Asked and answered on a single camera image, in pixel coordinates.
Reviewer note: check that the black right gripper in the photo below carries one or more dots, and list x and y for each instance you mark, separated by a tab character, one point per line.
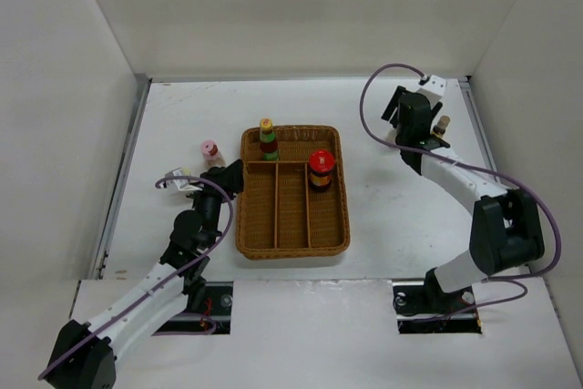
393	106

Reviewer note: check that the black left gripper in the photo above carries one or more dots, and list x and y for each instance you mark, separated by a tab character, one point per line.
229	179

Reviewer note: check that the yellow cap green label bottle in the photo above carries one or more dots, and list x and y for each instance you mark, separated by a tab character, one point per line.
268	140

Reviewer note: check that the red lid chili sauce jar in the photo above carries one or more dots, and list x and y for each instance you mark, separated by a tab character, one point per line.
321	165

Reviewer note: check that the black top salt grinder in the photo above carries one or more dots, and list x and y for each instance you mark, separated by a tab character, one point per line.
391	137

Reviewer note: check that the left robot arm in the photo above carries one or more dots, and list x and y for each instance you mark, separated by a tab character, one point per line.
86	354

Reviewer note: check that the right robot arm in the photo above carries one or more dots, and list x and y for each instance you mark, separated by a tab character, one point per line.
505	226

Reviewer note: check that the pink lid spice shaker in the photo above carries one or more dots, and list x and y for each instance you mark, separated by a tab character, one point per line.
211	154

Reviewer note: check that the small yellow label dark bottle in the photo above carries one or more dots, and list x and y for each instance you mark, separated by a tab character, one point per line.
440	127

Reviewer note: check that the brown wicker divided basket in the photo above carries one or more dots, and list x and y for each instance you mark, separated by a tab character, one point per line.
279	215

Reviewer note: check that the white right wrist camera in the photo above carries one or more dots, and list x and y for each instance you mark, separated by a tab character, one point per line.
433	88

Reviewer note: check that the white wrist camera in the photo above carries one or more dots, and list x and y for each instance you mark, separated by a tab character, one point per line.
433	88
175	182

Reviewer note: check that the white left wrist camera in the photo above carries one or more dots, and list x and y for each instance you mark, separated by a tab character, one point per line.
175	182

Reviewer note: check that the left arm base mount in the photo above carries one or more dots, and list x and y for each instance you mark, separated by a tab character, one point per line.
208	313

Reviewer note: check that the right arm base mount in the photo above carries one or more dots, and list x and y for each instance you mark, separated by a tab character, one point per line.
418	314

